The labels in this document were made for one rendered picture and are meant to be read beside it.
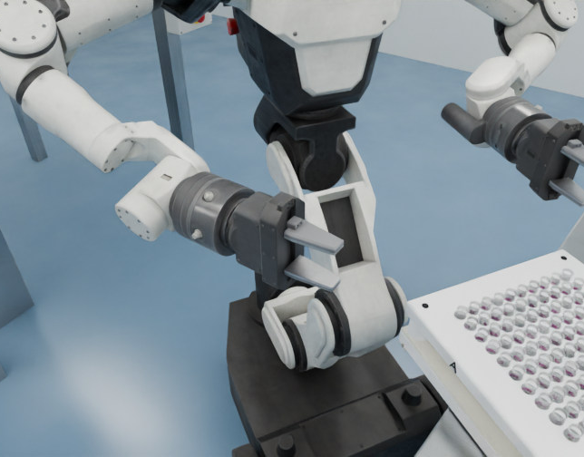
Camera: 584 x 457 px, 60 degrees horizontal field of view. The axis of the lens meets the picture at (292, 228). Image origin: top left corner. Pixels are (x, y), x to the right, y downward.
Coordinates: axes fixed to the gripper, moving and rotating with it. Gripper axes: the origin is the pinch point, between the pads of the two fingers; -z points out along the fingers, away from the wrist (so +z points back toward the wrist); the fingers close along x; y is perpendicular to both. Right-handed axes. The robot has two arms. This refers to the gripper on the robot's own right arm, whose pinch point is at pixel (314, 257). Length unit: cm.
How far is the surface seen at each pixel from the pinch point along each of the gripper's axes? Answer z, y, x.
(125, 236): 134, -63, 99
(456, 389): -18.1, -0.8, 10.6
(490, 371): -20.5, -1.2, 6.0
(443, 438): -18.9, 3.6, 13.2
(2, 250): 130, -14, 71
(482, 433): -22.1, 2.5, 10.9
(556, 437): -27.6, 2.5, 6.0
